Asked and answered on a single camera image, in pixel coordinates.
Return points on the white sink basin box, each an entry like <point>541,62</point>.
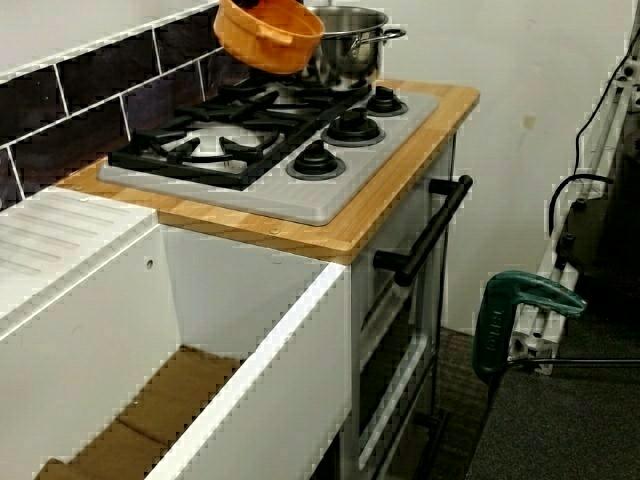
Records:
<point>280,400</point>

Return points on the white ribbed drainboard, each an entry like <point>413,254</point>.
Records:
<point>60,235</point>

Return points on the brown cardboard piece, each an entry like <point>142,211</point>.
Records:
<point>165,400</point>

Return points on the orange plastic toy pot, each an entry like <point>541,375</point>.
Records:
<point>265,45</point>

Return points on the green clamp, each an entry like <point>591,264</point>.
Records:
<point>492,330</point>

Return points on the dark machine base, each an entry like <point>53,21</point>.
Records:
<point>620,225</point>

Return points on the black stove knob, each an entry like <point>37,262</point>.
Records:
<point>352,127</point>
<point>386,102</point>
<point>315,162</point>

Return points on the wooden countertop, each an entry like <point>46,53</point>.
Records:
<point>400,190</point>

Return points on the grey toy stove plate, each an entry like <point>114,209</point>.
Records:
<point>300,200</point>

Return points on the stainless steel pot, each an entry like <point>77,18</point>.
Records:
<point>360,55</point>

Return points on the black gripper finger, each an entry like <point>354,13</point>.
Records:
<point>247,2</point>

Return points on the aluminium frame rail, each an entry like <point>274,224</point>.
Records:
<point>537,345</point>

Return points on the black burner grate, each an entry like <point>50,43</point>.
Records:
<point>175,172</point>
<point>342,106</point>

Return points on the white toy oven front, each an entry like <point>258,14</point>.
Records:
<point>400,220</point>

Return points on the dark tile backsplash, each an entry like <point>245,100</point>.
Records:
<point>90,90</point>

